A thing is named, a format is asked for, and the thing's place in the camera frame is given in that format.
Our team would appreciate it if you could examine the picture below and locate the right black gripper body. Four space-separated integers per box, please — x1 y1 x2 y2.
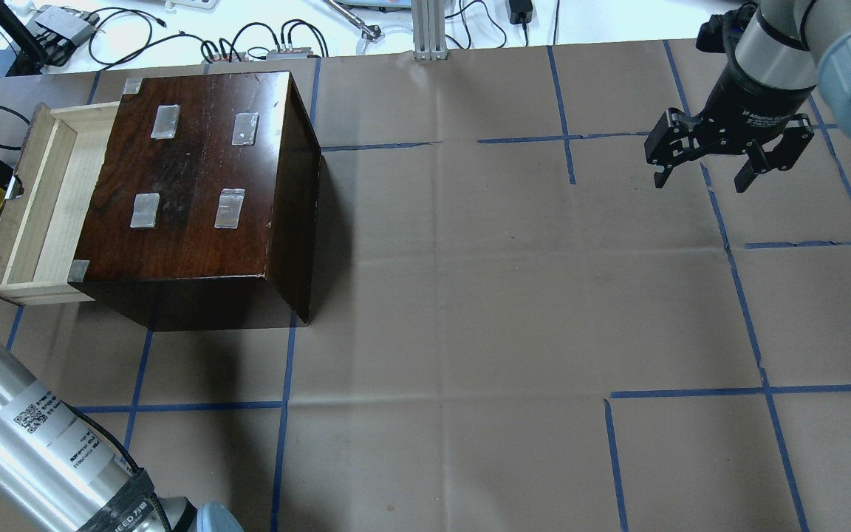
644 66 814 172

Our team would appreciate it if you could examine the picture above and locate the light wooden drawer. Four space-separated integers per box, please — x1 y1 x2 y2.
0 102 119 306

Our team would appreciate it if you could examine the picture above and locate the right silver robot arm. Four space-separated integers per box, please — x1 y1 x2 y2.
644 1 851 192

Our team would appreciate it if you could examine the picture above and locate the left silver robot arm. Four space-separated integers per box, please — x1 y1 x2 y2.
0 343 241 531

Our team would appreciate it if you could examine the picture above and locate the dark wooden drawer cabinet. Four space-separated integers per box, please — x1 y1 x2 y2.
67 71 322 331

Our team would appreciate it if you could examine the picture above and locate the brown paper table cover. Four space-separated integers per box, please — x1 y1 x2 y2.
0 40 851 531

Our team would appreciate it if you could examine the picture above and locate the black power adapter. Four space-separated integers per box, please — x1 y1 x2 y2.
507 0 534 26

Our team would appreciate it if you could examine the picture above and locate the aluminium frame post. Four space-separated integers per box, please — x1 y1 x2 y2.
411 0 448 61

